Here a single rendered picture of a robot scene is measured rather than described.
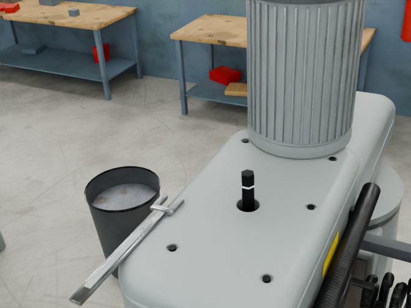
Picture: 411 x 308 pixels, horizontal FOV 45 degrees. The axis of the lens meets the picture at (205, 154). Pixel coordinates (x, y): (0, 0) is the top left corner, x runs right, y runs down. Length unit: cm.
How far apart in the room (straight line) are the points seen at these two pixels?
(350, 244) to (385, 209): 50
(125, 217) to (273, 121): 216
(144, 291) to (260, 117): 39
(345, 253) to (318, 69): 30
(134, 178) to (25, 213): 119
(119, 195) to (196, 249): 255
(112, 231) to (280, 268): 242
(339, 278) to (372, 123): 62
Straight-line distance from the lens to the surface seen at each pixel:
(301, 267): 69
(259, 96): 88
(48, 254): 374
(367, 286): 115
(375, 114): 138
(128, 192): 326
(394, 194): 142
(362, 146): 123
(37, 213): 416
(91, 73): 601
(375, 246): 114
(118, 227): 302
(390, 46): 508
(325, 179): 85
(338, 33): 82
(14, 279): 364
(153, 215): 77
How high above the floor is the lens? 237
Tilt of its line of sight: 32 degrees down
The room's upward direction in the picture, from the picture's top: 4 degrees counter-clockwise
